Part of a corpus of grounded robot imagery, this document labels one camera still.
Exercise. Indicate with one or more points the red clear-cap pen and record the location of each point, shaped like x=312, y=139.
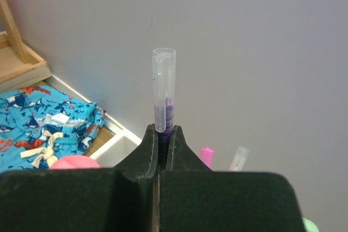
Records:
x=239, y=159

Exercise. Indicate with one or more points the dark purple pen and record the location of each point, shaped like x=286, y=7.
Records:
x=164, y=79

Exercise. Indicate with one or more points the blue shark print cloth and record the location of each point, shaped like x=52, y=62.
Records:
x=39, y=125

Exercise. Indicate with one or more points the purple cap white marker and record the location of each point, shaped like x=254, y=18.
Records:
x=206, y=156

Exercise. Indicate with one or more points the mint grey highlighter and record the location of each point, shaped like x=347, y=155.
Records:
x=309, y=225

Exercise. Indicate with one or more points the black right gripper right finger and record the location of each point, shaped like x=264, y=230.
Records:
x=195, y=198

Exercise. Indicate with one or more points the white drawer organizer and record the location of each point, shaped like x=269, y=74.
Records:
x=116, y=149

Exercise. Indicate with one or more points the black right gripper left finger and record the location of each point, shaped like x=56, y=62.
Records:
x=119, y=198

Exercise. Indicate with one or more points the pink lid pen tube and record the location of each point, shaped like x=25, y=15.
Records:
x=74, y=162

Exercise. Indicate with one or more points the wooden clothes rack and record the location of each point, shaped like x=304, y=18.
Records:
x=20, y=65

